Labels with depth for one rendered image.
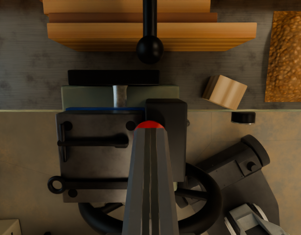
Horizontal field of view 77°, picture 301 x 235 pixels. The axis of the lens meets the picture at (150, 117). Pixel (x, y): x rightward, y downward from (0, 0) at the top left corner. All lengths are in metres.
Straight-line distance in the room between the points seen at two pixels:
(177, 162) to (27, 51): 0.26
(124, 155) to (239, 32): 0.17
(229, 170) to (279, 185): 0.51
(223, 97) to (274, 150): 1.25
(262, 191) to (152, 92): 1.19
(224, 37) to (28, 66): 0.26
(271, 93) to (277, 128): 1.14
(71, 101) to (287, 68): 0.28
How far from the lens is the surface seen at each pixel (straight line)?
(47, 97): 0.32
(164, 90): 0.22
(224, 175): 1.19
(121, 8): 0.25
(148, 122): 0.16
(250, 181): 1.29
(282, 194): 1.66
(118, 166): 0.20
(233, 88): 0.26
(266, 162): 1.25
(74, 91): 0.24
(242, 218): 1.15
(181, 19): 0.24
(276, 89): 0.32
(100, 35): 0.21
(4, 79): 0.35
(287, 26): 0.33
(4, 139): 1.55
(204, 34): 0.21
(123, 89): 0.22
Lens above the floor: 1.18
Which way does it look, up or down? 80 degrees down
